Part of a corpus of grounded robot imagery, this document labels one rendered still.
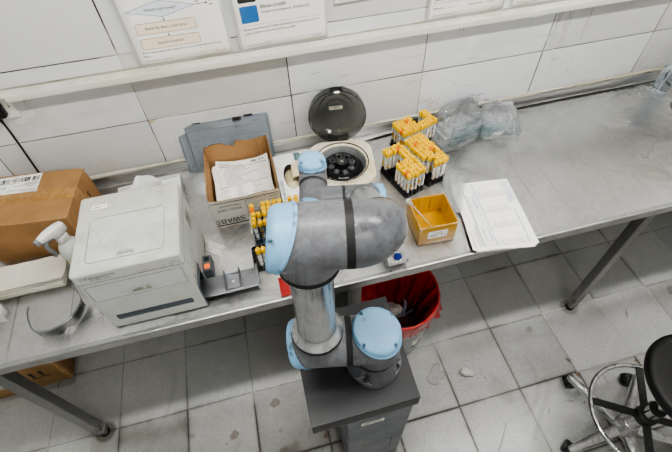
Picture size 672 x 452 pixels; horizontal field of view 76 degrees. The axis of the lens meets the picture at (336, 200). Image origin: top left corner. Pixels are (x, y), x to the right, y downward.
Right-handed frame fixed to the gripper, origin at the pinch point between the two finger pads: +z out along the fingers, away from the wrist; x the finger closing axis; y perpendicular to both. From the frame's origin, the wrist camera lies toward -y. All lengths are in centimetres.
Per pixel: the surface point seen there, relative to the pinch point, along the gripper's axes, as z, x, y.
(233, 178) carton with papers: 3.4, 23.4, 40.0
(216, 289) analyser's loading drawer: 5.8, 34.9, -3.5
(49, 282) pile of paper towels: 7, 86, 15
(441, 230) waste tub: 2.6, -39.6, -5.6
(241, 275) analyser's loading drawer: 5.8, 26.7, -0.9
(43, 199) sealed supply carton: -8, 84, 38
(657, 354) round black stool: 32, -99, -55
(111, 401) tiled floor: 97, 104, 9
